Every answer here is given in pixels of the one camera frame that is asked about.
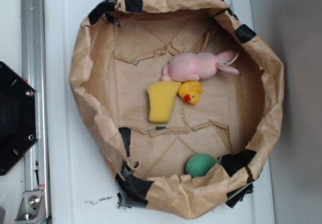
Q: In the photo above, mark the pink plush bunny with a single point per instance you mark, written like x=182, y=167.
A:
x=189, y=66

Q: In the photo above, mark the green ball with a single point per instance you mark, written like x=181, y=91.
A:
x=200, y=164

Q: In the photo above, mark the yellow sponge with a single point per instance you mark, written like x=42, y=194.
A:
x=162, y=97

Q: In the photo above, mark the metal corner bracket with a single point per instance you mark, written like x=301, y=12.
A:
x=32, y=208

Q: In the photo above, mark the brown paper bag bin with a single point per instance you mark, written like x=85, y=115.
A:
x=121, y=48

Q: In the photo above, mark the yellow rubber duck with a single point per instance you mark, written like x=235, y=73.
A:
x=190, y=91

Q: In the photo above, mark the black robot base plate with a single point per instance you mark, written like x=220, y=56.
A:
x=18, y=118

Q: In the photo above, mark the aluminium frame rail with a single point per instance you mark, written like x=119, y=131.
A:
x=34, y=71

